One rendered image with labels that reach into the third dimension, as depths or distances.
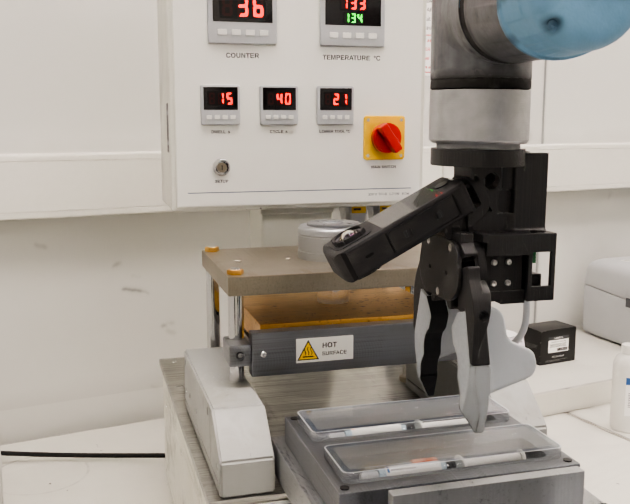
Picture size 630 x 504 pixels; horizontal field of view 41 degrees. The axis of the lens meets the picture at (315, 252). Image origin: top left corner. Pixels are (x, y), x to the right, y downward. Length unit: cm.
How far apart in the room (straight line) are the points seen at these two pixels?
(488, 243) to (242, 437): 30
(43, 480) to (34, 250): 36
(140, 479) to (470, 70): 84
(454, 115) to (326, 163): 46
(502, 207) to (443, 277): 7
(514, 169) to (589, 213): 132
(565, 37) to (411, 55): 60
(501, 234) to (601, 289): 125
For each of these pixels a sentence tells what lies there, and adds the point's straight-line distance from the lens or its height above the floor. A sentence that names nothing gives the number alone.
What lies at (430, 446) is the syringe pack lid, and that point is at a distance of 69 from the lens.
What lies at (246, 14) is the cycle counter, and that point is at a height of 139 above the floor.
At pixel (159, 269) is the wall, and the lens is 145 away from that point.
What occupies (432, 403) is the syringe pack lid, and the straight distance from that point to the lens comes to 79.
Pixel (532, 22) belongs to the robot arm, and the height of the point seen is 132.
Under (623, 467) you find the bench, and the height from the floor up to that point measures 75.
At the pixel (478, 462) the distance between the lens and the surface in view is 68.
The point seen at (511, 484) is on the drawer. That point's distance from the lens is 63.
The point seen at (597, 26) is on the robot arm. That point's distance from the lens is 52.
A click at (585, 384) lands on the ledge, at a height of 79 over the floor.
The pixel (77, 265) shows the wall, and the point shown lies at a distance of 142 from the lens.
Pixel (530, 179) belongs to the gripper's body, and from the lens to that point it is 65.
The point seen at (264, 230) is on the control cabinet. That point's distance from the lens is 107.
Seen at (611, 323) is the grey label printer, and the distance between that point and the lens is 186.
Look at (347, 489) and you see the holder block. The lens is 63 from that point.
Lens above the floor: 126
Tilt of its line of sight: 9 degrees down
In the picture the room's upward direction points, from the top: straight up
